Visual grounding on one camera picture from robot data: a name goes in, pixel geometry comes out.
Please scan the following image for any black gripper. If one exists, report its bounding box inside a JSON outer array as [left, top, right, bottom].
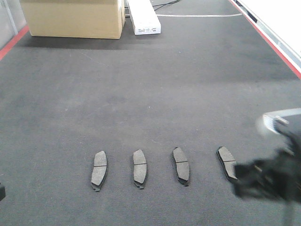
[[233, 132, 301, 202]]

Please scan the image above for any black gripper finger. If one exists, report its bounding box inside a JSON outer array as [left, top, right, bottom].
[[0, 183, 6, 201]]

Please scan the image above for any large cardboard box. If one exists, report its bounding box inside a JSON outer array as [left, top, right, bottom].
[[20, 0, 125, 39]]

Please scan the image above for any brake pad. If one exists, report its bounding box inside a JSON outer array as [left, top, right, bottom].
[[216, 146, 237, 182], [133, 149, 147, 189], [173, 147, 190, 186], [91, 151, 108, 192]]

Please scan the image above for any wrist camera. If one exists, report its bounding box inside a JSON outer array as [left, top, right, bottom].
[[256, 108, 301, 137]]

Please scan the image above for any long white box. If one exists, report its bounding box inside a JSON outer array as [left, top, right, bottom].
[[127, 0, 161, 35]]

